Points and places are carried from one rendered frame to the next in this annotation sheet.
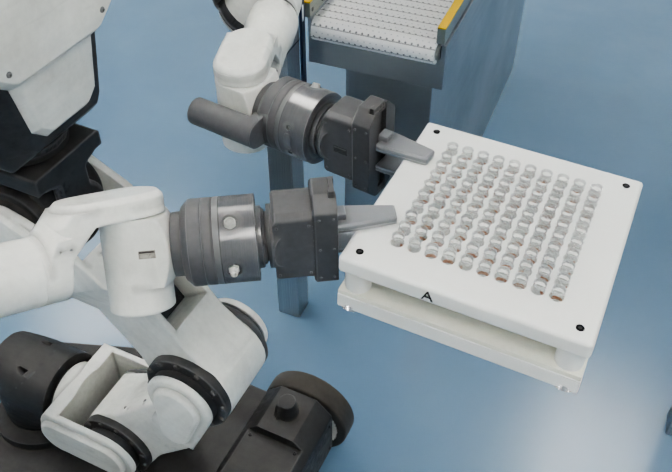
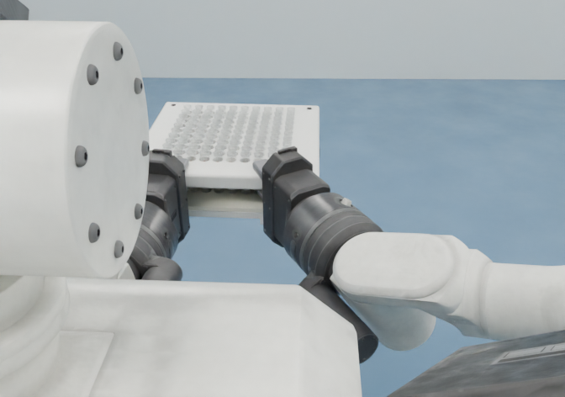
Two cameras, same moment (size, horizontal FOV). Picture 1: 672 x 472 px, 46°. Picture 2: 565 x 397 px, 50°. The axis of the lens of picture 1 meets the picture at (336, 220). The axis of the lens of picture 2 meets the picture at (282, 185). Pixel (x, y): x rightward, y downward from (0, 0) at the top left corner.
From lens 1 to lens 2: 101 cm
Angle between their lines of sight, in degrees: 85
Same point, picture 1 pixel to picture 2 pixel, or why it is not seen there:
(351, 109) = (151, 180)
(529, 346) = not seen: hidden behind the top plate
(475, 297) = (313, 133)
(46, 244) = (484, 259)
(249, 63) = not seen: hidden behind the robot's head
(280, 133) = (166, 248)
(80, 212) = (440, 238)
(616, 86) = not seen: outside the picture
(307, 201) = (296, 172)
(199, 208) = (346, 217)
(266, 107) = (145, 246)
